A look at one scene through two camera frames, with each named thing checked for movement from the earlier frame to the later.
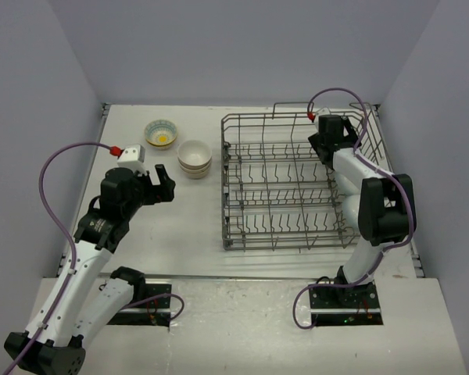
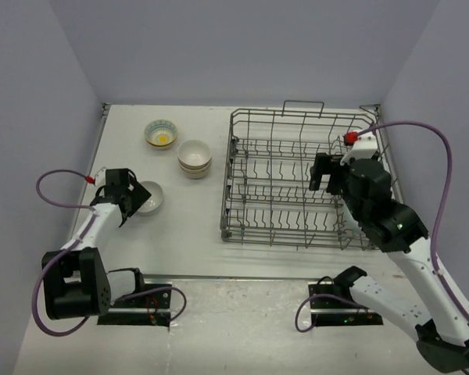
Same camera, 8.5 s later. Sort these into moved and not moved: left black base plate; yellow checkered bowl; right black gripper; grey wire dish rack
Moved: right black gripper
Not moved: left black base plate; yellow checkered bowl; grey wire dish rack
